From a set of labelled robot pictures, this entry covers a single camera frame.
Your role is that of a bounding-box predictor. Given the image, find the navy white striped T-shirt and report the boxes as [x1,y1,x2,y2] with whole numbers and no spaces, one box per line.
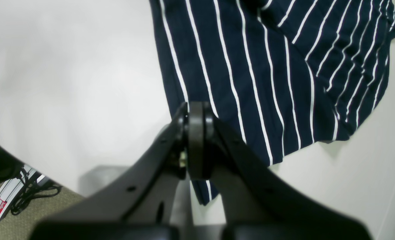
[149,0,395,206]

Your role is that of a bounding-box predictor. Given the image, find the black cable on floor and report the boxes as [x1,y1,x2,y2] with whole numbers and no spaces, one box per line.
[10,167,63,215]

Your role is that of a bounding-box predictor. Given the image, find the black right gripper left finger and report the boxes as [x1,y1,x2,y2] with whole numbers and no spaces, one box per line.
[30,102,188,240]

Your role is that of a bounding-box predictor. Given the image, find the white red power strip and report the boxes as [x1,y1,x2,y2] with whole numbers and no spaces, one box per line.
[0,165,50,221]

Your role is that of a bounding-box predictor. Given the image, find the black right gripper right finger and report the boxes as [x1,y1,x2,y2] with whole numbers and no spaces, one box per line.
[202,102,370,240]

